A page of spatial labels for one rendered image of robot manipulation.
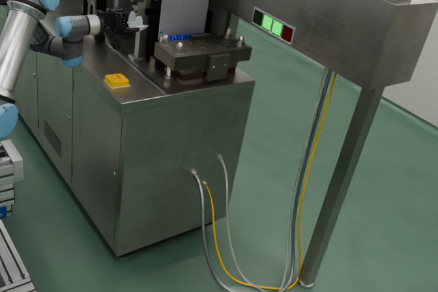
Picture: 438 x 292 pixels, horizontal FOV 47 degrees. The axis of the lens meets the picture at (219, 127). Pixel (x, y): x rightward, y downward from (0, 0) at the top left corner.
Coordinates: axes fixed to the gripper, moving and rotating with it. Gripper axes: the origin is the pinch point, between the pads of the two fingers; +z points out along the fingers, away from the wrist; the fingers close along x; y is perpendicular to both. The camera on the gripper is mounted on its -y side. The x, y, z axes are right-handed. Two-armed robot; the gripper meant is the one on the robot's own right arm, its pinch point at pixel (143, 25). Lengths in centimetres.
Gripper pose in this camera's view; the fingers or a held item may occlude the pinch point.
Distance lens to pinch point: 210.8
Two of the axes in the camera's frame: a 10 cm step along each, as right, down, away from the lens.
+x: -5.8, -4.7, 6.6
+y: 1.5, -8.6, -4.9
